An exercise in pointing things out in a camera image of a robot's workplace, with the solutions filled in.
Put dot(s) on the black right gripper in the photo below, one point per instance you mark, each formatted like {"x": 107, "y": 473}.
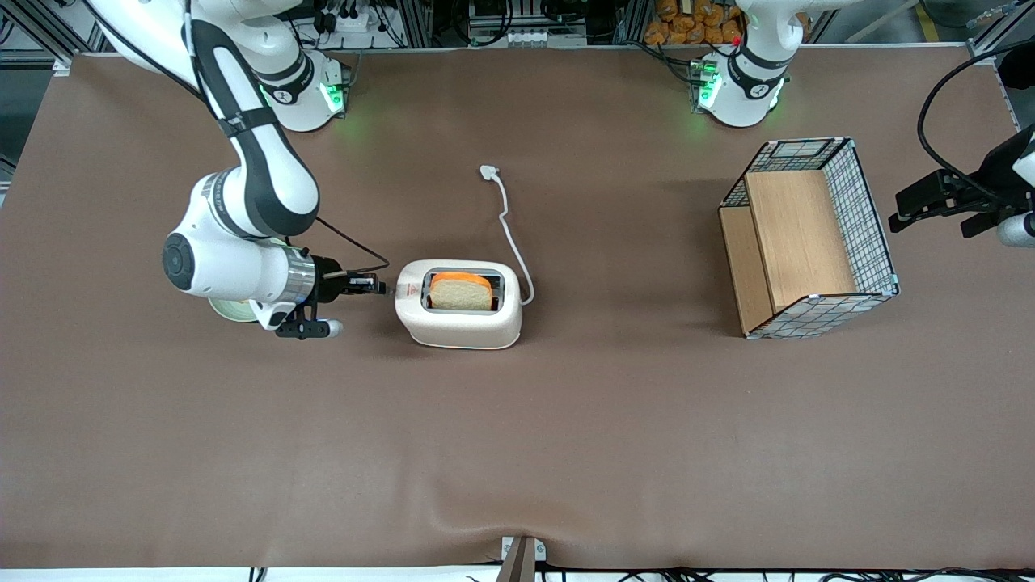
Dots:
{"x": 328, "y": 277}

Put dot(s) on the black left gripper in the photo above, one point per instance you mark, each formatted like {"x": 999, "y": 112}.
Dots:
{"x": 991, "y": 176}

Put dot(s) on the white toaster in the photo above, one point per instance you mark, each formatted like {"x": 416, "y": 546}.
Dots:
{"x": 457, "y": 327}

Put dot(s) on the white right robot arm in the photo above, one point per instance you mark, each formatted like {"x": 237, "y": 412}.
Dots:
{"x": 259, "y": 170}

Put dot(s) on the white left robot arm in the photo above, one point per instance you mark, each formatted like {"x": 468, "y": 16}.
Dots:
{"x": 748, "y": 81}

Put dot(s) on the toast slice with orange crust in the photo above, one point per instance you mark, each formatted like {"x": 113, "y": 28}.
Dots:
{"x": 461, "y": 295}

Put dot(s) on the wooden step shelf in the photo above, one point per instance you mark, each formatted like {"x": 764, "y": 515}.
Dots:
{"x": 796, "y": 234}

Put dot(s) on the pale green plate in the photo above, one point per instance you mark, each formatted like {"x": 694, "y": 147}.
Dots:
{"x": 230, "y": 310}

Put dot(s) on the white power strip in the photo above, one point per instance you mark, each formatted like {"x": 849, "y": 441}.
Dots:
{"x": 349, "y": 18}

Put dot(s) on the pile of orange bread rolls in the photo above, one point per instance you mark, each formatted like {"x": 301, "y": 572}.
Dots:
{"x": 687, "y": 23}

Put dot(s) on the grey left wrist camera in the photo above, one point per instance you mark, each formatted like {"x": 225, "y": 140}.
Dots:
{"x": 1015, "y": 230}

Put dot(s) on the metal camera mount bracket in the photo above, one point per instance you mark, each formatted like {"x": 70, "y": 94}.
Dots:
{"x": 521, "y": 558}

